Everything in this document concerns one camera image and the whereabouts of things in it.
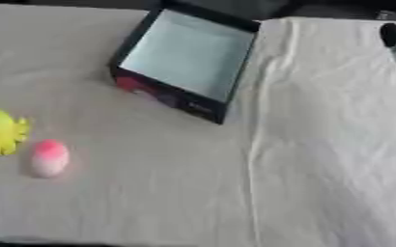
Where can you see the pink and white toy peach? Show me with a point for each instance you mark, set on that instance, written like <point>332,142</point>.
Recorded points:
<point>49,158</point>

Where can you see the yellow octopus soft toy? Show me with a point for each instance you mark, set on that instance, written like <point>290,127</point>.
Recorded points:
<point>1,130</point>

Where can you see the black box with white inside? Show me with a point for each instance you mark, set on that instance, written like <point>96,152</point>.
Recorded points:
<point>187,54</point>

